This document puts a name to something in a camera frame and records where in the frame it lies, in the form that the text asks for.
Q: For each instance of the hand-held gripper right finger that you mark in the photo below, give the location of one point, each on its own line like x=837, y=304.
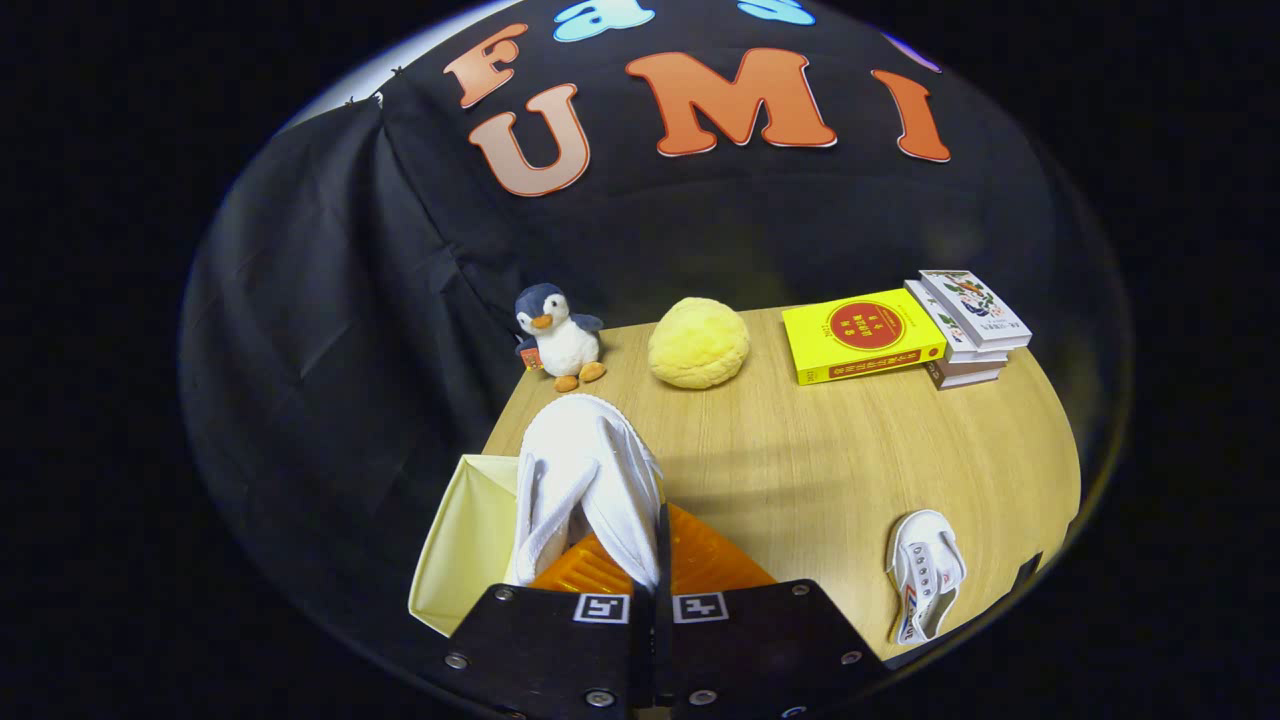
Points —
x=760, y=640

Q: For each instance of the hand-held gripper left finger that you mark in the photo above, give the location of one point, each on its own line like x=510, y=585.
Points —
x=540, y=645

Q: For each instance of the beige fabric storage box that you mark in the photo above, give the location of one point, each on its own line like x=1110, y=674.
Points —
x=465, y=540

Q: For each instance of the white canvas shoe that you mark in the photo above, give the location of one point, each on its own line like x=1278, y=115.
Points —
x=580, y=460
x=925, y=570

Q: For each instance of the penguin plush toy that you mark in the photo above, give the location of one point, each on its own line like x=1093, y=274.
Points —
x=565, y=345

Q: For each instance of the yellow round plush toy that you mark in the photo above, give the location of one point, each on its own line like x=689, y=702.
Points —
x=698, y=343

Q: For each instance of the yellow book with red circle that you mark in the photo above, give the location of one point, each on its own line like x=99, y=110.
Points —
x=860, y=335

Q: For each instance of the dark brown book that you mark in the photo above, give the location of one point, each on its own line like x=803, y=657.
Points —
x=965, y=375

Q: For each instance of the plain white book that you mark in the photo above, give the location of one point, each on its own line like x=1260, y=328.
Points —
x=945, y=330

